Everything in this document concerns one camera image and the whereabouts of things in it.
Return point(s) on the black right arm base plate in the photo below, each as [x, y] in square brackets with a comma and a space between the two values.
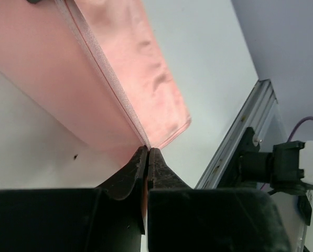
[232, 175]

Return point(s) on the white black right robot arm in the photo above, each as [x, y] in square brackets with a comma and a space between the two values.
[279, 168]

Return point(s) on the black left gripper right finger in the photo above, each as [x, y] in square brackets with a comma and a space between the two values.
[228, 219]

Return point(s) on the aluminium frame rail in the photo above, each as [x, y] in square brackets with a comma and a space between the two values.
[256, 113]

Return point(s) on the pink satin napkin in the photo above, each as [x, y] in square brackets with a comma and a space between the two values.
[96, 67]

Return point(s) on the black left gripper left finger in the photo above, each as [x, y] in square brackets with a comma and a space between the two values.
[109, 217]

